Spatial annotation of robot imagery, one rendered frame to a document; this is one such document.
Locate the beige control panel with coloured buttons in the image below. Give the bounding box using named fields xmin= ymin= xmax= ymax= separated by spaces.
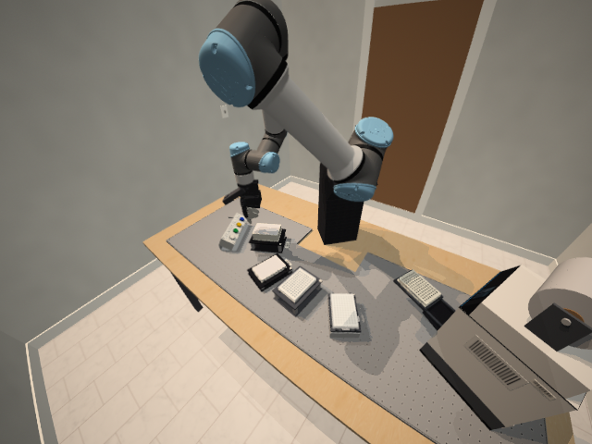
xmin=218 ymin=213 xmax=250 ymax=252

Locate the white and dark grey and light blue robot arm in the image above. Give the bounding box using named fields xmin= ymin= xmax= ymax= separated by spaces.
xmin=199 ymin=0 xmax=394 ymax=202

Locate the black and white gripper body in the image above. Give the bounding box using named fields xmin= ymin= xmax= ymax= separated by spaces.
xmin=237 ymin=179 xmax=262 ymax=208

